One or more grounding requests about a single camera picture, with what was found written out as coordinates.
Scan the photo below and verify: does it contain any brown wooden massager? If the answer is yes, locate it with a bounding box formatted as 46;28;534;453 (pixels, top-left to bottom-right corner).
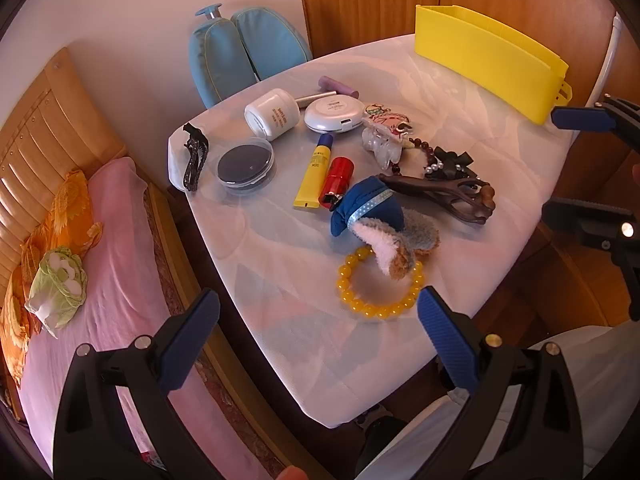
378;174;496;224

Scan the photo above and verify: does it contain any blue plush hair clip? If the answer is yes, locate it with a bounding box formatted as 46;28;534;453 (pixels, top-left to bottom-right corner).
330;177;440;281

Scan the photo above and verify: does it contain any black bow pearl hairpiece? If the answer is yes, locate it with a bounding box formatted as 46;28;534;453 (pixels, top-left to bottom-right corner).
424;146;477;181

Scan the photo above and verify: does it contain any dark red bead bracelet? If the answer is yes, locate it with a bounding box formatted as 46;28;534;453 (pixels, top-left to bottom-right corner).
389;135;445;177

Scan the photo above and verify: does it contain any cartoon rabbit hair claw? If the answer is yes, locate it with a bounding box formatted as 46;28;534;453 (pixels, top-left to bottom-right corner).
361;104;412;170

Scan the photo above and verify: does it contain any black puff clear case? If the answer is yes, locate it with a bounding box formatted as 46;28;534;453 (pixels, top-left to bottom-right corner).
216;138;274;192

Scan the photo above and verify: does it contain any black lace hair clip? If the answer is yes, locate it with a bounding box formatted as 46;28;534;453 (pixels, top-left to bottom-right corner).
182;122;209;192

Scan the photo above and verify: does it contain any white round compact case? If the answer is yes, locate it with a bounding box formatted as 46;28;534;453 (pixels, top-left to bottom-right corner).
304;94;364;134

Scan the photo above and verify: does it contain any white cream jar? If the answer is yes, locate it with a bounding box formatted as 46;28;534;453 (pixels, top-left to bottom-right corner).
244;88;300;142

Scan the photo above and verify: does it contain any white pipe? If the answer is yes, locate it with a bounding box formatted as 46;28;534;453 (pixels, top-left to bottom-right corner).
586;12;623;107

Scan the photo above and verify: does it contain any pink bed sheet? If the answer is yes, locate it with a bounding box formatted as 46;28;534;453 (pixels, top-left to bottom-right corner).
18;157;269;479

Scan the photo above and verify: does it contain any yellow plastic bin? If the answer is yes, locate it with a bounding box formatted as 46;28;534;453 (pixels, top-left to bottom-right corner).
414;4;573;125

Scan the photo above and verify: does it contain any green cabbage plush toy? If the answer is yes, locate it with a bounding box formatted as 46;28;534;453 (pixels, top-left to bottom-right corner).
25;246;88;339

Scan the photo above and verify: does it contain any orange pillow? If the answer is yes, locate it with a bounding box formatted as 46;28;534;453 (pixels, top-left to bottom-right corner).
1;170;103;384

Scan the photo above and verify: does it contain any red lipstick tube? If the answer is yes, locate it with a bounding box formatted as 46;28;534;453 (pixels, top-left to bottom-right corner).
319;156;355;210

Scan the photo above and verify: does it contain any yellow blue cream tube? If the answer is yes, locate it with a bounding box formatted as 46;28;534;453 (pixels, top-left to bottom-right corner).
293;133;334;209

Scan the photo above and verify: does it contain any silver cosmetic tube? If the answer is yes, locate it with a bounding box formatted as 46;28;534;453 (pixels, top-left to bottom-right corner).
295;90;337;110

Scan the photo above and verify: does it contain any purple lipstick tube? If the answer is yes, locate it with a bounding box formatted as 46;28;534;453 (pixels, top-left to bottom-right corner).
318;76;359;99

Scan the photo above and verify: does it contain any wooden bed headboard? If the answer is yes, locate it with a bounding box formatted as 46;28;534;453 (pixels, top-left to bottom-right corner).
0;47;127;289

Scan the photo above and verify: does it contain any blue chair backrest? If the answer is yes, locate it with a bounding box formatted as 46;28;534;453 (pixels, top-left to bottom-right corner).
189;3;312;108

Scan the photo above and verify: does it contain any yellow bead bracelet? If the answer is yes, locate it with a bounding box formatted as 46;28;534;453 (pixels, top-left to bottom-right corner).
335;245;426;320

